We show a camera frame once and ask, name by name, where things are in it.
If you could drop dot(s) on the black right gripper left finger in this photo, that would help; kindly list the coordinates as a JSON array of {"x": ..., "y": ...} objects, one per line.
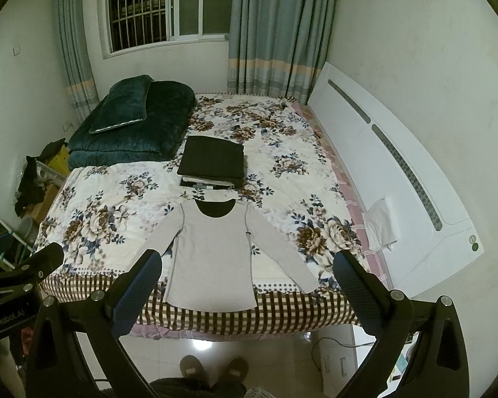
[{"x": 131, "y": 290}]

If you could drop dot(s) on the white bed headboard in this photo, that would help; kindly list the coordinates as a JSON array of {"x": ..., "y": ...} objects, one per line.
[{"x": 384, "y": 159}]

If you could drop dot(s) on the black folded clothes stack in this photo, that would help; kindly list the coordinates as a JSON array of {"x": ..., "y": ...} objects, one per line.
[{"x": 212, "y": 162}]

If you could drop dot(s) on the pink mattress pad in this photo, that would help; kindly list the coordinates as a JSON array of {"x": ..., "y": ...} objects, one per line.
[{"x": 340, "y": 174}]

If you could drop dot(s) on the left grey-blue curtain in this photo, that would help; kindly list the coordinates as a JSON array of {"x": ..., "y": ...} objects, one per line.
[{"x": 72, "y": 47}]

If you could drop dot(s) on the beige long sleeve shirt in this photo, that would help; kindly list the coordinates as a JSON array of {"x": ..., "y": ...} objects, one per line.
[{"x": 212, "y": 255}]

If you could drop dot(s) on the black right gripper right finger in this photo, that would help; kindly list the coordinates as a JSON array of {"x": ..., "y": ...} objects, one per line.
[{"x": 364, "y": 292}]

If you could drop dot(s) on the white folded cloth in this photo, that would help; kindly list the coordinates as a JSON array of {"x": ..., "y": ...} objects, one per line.
[{"x": 381, "y": 226}]

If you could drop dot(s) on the grey-blue curtain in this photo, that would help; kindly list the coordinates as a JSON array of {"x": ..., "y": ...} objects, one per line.
[
  {"x": 277, "y": 48},
  {"x": 72, "y": 47}
]

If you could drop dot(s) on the window with metal bars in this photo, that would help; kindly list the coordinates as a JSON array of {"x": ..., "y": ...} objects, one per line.
[{"x": 127, "y": 25}]

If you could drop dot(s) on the yellow cardboard box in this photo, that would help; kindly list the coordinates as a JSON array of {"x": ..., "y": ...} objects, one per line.
[{"x": 51, "y": 175}]

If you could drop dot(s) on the right grey-blue curtain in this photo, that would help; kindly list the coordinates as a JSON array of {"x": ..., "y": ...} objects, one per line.
[{"x": 277, "y": 48}]

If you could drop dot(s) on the dark green pillow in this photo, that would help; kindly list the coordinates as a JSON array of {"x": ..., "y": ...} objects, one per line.
[{"x": 124, "y": 105}]

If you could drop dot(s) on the black clothes pile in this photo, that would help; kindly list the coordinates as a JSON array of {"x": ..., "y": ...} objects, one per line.
[{"x": 29, "y": 193}]

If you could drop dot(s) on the dark green folded quilt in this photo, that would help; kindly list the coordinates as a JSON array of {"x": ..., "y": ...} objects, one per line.
[{"x": 168, "y": 107}]

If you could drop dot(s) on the right dark slipper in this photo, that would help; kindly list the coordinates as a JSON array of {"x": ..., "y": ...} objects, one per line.
[{"x": 236, "y": 370}]

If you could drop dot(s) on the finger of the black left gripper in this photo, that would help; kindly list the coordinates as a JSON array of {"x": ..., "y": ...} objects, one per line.
[{"x": 26, "y": 278}]

